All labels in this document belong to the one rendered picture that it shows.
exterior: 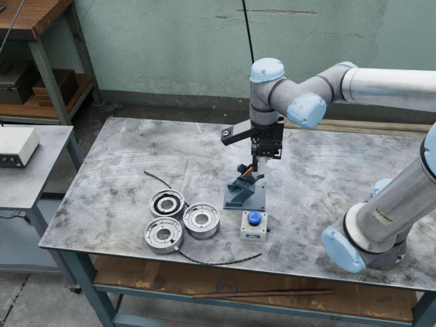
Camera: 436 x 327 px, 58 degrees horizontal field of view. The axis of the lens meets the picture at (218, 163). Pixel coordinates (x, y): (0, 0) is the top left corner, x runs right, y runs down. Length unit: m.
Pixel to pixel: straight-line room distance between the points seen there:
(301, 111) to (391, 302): 0.77
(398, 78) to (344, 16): 1.70
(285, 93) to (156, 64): 1.98
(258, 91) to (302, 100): 0.12
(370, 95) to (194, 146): 0.72
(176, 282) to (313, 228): 0.49
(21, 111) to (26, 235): 1.00
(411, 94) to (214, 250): 0.64
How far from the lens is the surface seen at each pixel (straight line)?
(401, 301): 1.43
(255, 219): 1.10
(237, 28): 2.57
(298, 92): 0.88
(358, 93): 0.91
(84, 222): 1.27
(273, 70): 0.91
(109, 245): 1.19
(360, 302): 1.39
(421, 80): 0.83
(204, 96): 2.86
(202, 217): 1.18
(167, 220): 1.17
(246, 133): 1.03
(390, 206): 0.80
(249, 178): 1.16
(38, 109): 2.81
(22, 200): 1.59
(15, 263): 2.04
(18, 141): 1.71
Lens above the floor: 1.75
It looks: 45 degrees down
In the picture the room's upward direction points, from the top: 3 degrees counter-clockwise
